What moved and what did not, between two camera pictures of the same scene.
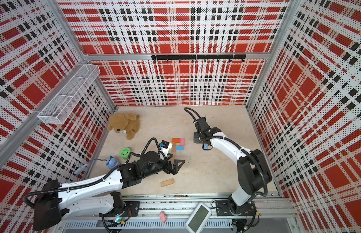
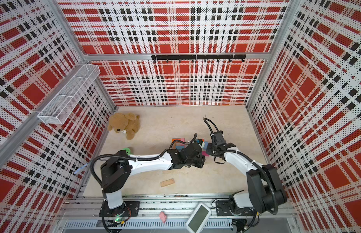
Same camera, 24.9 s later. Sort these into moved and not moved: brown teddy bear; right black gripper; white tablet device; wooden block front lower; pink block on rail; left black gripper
Moved: right black gripper; left black gripper
Not moved: brown teddy bear; pink block on rail; white tablet device; wooden block front lower
